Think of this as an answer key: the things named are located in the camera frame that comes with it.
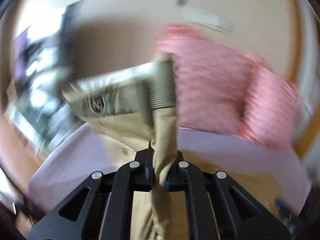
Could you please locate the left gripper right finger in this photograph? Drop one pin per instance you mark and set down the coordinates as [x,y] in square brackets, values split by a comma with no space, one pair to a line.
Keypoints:
[215,206]

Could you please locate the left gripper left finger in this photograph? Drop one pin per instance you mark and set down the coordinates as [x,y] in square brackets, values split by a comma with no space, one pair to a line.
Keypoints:
[101,206]

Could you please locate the khaki pants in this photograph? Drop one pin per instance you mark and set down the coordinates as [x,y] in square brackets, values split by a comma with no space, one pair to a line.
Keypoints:
[137,106]

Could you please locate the lavender bed sheet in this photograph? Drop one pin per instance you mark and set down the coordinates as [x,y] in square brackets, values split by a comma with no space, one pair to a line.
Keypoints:
[167,165]

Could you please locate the right polka dot pillow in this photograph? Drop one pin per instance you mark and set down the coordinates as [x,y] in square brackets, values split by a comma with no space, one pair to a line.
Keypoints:
[271,107]

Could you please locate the polka dot pillow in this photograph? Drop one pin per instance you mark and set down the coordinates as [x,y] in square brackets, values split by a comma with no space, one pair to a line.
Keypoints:
[271,107]
[211,79]

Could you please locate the left polka dot pillow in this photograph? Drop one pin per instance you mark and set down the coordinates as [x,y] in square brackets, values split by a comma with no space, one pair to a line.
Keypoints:
[211,79]

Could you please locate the window with dark frame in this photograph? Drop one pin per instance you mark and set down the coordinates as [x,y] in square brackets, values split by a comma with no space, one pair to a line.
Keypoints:
[45,55]

